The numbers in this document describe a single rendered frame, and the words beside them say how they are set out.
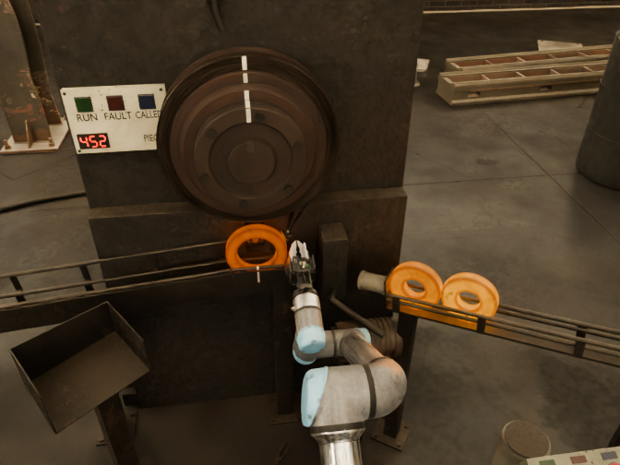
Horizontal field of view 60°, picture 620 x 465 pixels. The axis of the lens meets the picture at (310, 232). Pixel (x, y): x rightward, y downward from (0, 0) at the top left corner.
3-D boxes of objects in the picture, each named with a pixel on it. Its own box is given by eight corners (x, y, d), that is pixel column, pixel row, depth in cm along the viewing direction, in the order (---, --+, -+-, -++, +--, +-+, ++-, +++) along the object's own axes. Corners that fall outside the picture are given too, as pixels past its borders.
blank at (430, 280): (391, 256, 158) (387, 262, 156) (445, 267, 152) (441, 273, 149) (392, 297, 166) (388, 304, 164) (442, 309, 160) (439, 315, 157)
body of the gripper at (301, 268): (314, 252, 156) (319, 288, 149) (312, 268, 163) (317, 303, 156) (287, 254, 156) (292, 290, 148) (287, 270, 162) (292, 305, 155)
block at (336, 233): (315, 280, 182) (316, 220, 169) (339, 278, 183) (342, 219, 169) (321, 302, 174) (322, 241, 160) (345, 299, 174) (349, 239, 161)
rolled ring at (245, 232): (286, 227, 158) (285, 220, 161) (222, 231, 156) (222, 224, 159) (288, 276, 169) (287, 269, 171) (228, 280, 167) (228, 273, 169)
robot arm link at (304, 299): (319, 316, 154) (292, 319, 153) (317, 303, 156) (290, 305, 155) (321, 304, 148) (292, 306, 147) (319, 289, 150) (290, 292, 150)
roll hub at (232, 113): (200, 204, 143) (187, 103, 127) (305, 196, 147) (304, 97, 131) (200, 215, 139) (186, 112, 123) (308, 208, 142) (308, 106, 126)
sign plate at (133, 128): (78, 150, 150) (61, 88, 140) (173, 145, 153) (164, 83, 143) (77, 154, 148) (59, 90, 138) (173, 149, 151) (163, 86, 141)
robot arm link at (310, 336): (296, 357, 147) (299, 342, 140) (292, 321, 153) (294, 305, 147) (325, 354, 148) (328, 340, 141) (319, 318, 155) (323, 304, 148)
